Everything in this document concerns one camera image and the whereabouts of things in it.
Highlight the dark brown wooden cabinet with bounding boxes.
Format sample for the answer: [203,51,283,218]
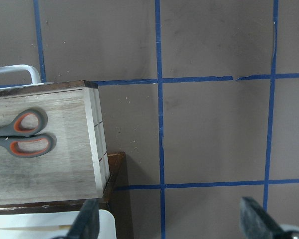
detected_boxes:
[0,152,134,239]

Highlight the grey orange scissors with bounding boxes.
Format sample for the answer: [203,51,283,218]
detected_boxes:
[0,109,53,158]

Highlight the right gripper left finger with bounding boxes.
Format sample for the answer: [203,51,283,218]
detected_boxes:
[65,199,100,239]

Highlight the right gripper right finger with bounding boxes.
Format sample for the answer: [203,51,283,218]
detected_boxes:
[240,197,283,239]

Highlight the white plastic tray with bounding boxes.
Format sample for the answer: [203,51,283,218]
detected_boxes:
[0,209,116,239]

